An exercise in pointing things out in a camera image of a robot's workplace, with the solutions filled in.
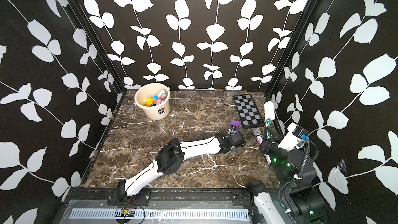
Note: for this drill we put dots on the white perforated cable tray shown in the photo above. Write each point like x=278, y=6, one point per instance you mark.
x=157, y=214

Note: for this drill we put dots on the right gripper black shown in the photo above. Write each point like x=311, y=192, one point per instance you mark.
x=271, y=146

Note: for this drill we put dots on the black front rail base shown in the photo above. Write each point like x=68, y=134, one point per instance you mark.
x=239, y=197

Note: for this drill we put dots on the black white checkerboard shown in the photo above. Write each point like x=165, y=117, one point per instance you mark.
x=248, y=113

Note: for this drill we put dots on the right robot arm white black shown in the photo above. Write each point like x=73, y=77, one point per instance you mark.
x=292, y=158

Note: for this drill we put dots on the light blue trowel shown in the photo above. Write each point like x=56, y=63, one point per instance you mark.
x=158, y=96

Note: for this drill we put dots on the purple trowel pink handle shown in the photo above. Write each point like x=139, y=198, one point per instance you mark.
x=234, y=127

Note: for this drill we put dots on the green white scrub brush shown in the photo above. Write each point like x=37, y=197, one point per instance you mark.
x=269, y=113

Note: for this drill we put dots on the cream plastic bucket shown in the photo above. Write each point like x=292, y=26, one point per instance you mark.
x=154, y=112

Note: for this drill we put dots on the purple square trowel front row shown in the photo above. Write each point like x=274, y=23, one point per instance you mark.
x=161, y=99

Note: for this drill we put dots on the yellow trowel yellow handle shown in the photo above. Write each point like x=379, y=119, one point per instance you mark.
x=149, y=102

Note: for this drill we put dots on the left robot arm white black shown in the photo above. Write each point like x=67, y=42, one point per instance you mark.
x=171, y=156

